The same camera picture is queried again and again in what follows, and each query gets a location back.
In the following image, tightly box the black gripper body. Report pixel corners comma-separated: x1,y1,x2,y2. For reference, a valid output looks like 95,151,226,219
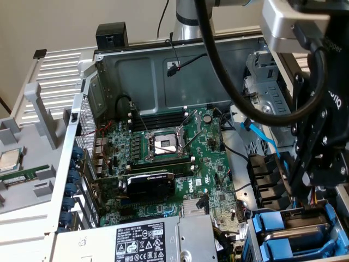
306,15,349,145

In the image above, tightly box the red yellow black power wire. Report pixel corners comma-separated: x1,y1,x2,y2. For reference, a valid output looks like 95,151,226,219
296,187,329,213

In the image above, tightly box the hard disk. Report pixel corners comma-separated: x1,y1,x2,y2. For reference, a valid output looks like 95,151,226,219
251,203,343,242

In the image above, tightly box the blue disk carrier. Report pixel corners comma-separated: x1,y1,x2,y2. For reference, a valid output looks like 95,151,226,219
258,237,349,262

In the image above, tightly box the black plastic fin shroud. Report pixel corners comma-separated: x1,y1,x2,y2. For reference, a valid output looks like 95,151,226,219
246,152,292,211

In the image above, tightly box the CPU socket cover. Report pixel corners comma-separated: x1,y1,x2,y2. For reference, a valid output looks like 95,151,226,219
177,109,202,136

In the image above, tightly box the green Dell motherboard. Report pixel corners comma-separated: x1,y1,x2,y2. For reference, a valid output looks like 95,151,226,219
92,106,250,246

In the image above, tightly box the CPU socket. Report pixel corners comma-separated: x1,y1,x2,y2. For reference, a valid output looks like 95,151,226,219
144,128,191,164

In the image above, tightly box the silver chipset heat sink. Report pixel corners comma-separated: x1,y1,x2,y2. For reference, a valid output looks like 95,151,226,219
182,199,210,218

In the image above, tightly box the grey power supply unit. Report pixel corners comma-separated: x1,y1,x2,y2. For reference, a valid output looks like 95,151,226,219
53,214,219,262

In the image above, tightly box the open Dell PC case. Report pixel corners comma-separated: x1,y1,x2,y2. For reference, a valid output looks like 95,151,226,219
43,28,349,262

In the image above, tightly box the black graphics card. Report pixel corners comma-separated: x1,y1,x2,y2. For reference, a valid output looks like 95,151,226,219
91,169,177,203

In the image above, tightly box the black box behind case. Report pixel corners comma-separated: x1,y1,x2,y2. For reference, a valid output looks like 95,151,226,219
95,22,129,50

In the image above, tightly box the grey parts rack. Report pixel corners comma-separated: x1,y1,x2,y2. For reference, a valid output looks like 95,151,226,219
0,81,76,216

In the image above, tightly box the green RAM stick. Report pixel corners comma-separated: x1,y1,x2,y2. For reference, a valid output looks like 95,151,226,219
0,165,50,187

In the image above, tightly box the silver CPU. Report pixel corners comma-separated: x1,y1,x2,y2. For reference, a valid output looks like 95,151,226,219
0,150,25,173

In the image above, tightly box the blue SATA wire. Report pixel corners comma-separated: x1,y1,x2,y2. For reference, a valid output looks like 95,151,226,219
241,120,297,178

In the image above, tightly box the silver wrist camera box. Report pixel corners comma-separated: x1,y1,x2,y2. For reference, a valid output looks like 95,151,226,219
258,0,339,54

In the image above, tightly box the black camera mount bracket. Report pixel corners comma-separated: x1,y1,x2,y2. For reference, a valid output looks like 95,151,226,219
287,0,349,17

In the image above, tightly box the thick black gripper cable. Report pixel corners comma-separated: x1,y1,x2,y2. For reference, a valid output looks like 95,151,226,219
192,0,329,128

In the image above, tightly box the black wire with connector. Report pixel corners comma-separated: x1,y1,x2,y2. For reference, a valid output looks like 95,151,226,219
165,51,258,110

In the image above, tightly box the black plug wire on board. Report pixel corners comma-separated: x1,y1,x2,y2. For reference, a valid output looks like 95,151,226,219
196,194,210,214

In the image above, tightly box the sleeved power supply wire bundle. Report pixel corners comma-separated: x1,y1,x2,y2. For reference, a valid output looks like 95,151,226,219
213,225,246,262

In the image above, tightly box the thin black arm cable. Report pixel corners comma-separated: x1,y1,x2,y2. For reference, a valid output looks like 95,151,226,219
157,0,169,35

